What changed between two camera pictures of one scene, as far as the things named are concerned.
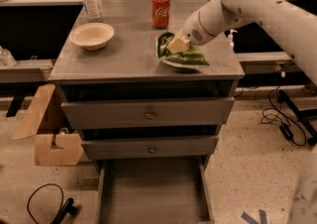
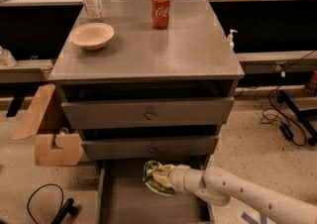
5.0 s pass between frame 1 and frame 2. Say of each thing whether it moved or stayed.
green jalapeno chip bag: moved
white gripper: moved
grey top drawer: stayed
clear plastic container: stayed
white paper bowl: stayed
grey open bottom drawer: stayed
